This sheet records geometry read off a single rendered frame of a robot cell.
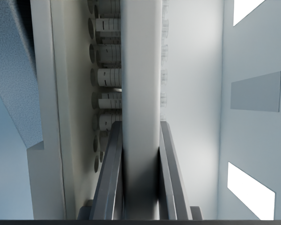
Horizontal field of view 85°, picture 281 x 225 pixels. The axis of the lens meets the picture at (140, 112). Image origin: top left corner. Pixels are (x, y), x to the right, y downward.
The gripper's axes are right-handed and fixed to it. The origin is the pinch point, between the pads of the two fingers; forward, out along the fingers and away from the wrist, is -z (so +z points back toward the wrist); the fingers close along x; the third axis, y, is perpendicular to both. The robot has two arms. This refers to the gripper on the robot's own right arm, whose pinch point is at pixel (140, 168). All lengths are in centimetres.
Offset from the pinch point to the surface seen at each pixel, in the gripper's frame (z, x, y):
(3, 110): -78, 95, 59
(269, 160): -126, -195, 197
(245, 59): -276, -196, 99
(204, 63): -353, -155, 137
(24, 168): -63, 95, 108
